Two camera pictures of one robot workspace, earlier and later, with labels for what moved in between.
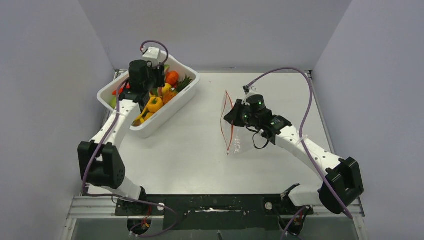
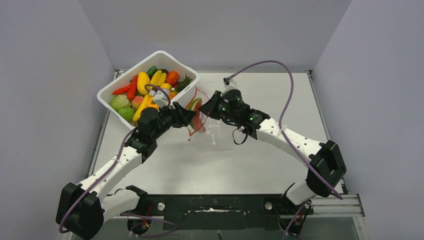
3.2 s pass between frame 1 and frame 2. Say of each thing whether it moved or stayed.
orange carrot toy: stayed
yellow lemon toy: stayed
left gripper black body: moved
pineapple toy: stayed
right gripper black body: moved
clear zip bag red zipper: moved
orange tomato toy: stayed
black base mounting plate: stayed
